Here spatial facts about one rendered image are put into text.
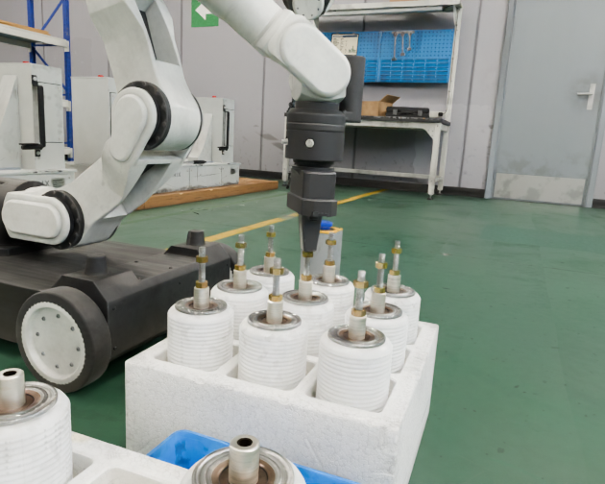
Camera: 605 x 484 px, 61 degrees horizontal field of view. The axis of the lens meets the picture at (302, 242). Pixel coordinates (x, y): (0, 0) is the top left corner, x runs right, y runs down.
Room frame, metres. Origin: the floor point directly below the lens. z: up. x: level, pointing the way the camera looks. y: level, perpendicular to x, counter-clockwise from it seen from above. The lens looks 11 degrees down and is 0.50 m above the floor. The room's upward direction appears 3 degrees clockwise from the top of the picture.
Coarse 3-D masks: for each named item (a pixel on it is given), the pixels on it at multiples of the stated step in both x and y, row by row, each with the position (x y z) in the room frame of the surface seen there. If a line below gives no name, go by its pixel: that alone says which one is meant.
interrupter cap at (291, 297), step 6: (282, 294) 0.78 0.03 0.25; (288, 294) 0.79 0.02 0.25; (294, 294) 0.79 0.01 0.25; (312, 294) 0.80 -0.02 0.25; (318, 294) 0.80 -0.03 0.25; (324, 294) 0.80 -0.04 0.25; (288, 300) 0.76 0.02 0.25; (294, 300) 0.76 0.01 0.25; (300, 300) 0.77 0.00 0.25; (312, 300) 0.78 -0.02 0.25; (318, 300) 0.77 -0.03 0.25; (324, 300) 0.77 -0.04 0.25
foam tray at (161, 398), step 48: (432, 336) 0.83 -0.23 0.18; (144, 384) 0.66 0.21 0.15; (192, 384) 0.63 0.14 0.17; (240, 384) 0.62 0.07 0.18; (144, 432) 0.66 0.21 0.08; (240, 432) 0.60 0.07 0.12; (288, 432) 0.58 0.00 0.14; (336, 432) 0.56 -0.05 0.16; (384, 432) 0.54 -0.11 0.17; (384, 480) 0.53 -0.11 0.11
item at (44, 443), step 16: (64, 400) 0.43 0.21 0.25; (48, 416) 0.41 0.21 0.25; (64, 416) 0.42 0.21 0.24; (0, 432) 0.38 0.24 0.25; (16, 432) 0.38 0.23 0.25; (32, 432) 0.39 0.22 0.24; (48, 432) 0.40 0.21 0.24; (64, 432) 0.42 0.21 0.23; (0, 448) 0.37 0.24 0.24; (16, 448) 0.38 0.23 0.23; (32, 448) 0.39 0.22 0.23; (48, 448) 0.40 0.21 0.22; (64, 448) 0.42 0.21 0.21; (0, 464) 0.38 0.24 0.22; (16, 464) 0.38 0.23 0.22; (32, 464) 0.39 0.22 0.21; (48, 464) 0.40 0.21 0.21; (64, 464) 0.42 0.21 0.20; (0, 480) 0.37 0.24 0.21; (16, 480) 0.38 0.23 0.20; (32, 480) 0.39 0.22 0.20; (48, 480) 0.40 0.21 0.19; (64, 480) 0.42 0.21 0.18
